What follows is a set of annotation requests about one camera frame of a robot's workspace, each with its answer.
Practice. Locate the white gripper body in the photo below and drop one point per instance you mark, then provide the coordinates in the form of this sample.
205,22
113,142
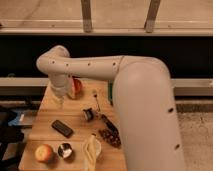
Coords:
60,88

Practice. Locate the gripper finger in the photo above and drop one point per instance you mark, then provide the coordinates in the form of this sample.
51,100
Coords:
62,99
56,100

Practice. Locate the black eraser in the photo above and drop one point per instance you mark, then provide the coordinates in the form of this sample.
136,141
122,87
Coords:
62,128

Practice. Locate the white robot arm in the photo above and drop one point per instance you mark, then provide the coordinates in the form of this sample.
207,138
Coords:
143,99

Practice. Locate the small metal cup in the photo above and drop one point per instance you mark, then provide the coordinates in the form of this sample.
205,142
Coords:
65,150

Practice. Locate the red bowl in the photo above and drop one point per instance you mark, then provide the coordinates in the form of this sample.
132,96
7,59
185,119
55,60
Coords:
76,88

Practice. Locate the small black metal can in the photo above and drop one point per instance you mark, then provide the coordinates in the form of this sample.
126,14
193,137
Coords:
89,114

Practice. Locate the black chair with blue item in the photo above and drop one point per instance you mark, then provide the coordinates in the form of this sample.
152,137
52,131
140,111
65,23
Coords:
9,134

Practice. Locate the green plastic bin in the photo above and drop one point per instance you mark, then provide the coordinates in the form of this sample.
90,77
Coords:
110,93

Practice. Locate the red yellow apple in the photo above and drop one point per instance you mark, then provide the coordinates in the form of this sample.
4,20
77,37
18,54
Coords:
44,153

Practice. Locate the dark grapes bunch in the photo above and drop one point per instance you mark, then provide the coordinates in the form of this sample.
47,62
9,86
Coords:
111,138

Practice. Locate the yellow banana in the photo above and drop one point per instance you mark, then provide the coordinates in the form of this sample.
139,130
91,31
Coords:
91,162

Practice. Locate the black handled knife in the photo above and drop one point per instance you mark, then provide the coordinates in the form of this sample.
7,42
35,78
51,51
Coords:
107,122

